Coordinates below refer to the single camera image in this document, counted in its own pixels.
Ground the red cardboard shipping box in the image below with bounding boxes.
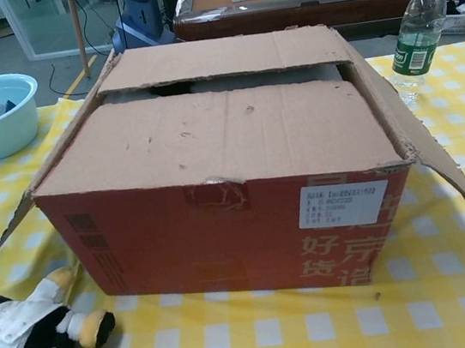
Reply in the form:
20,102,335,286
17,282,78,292
0,0,465,340

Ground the yellow white checkered tablecloth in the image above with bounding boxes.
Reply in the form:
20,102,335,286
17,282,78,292
0,39,465,348

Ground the brown mahjong table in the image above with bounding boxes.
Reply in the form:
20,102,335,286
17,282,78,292
168,0,432,64

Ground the blue machine base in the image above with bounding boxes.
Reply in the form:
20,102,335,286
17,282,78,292
106,0,179,56

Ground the wooden pole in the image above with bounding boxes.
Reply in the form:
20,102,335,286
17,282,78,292
66,0,93,81

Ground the white framed glass partition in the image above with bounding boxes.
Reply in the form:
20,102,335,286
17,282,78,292
0,0,133,67

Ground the clear water bottle green label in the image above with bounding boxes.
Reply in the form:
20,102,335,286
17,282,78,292
376,0,465,107

